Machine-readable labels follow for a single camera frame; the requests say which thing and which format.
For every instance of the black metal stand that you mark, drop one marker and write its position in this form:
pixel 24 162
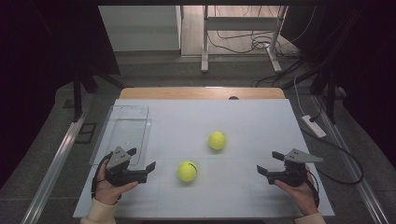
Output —
pixel 330 96
pixel 77 96

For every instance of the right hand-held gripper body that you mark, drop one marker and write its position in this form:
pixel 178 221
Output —
pixel 291 177

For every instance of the person's right hand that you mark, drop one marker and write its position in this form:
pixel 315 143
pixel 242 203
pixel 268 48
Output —
pixel 303 197

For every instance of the dark curtain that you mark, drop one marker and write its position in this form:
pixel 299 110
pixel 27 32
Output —
pixel 367 62
pixel 34 62

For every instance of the person's left hand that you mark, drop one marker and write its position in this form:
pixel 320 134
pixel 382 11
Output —
pixel 107 193

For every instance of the black square floor frame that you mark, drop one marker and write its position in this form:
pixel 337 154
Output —
pixel 86 133

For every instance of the white power strip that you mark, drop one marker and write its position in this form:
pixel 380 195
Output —
pixel 314 127

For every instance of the white cabinet panel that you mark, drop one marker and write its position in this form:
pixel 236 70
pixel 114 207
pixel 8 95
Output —
pixel 140 28

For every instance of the plain yellow tennis ball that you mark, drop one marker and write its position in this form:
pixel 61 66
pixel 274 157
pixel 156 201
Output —
pixel 217 140

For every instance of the white board sheet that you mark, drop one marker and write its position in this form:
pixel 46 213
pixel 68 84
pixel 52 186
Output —
pixel 236 189

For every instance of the aluminium floor rail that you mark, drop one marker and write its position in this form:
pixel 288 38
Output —
pixel 362 188
pixel 59 158

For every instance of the tennis ball with dark mark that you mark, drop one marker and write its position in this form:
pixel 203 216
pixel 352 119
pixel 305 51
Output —
pixel 186 171

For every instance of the clear plastic tray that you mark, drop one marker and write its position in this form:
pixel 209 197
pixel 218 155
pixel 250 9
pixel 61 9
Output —
pixel 129 130

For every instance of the white metal stand frame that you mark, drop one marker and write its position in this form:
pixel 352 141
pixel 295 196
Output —
pixel 204 40

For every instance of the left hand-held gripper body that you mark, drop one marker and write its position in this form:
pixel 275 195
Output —
pixel 116 158

